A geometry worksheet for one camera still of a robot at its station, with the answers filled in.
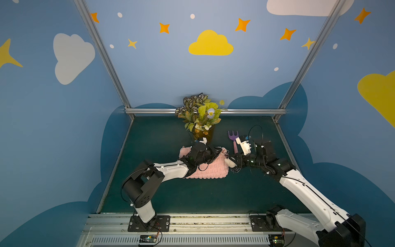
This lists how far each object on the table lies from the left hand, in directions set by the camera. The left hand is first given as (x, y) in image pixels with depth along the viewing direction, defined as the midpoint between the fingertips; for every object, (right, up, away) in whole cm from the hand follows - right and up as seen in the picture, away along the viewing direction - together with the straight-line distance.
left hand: (223, 147), depth 83 cm
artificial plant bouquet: (-14, +20, +11) cm, 27 cm away
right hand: (+3, -4, -6) cm, 8 cm away
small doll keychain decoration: (+2, -7, -8) cm, 11 cm away
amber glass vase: (-13, +7, +13) cm, 20 cm away
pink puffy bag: (-4, -12, +1) cm, 13 cm away
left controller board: (-38, -42, -11) cm, 58 cm away
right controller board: (+23, -43, -11) cm, 50 cm away
